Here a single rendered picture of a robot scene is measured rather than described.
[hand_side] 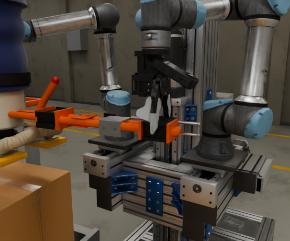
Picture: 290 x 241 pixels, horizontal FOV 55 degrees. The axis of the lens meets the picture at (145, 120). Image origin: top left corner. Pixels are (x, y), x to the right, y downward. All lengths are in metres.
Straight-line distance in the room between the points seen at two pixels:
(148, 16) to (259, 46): 0.47
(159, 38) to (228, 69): 6.37
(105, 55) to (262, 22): 0.76
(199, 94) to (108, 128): 0.64
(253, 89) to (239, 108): 0.08
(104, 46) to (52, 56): 9.00
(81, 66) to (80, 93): 0.90
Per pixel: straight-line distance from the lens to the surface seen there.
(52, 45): 10.42
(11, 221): 1.10
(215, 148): 1.13
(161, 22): 0.70
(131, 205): 1.42
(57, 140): 1.07
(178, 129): 0.71
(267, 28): 1.06
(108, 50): 1.46
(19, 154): 0.95
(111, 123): 0.76
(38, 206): 1.17
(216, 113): 1.10
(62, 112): 0.88
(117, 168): 1.33
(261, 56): 1.04
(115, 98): 1.33
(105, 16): 1.33
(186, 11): 0.76
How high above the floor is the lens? 1.42
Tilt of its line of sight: 12 degrees down
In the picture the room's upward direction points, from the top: straight up
